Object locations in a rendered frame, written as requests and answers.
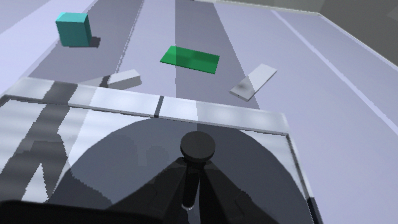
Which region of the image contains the grey round disc with center hole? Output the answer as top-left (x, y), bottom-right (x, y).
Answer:
top-left (47, 117), bottom-right (314, 224)

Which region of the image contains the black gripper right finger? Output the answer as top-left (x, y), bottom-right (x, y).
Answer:
top-left (199, 160), bottom-right (279, 224)

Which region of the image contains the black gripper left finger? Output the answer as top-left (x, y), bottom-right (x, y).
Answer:
top-left (0, 157), bottom-right (187, 224)

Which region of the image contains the teal block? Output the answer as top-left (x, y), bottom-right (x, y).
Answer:
top-left (55, 12), bottom-right (92, 47)

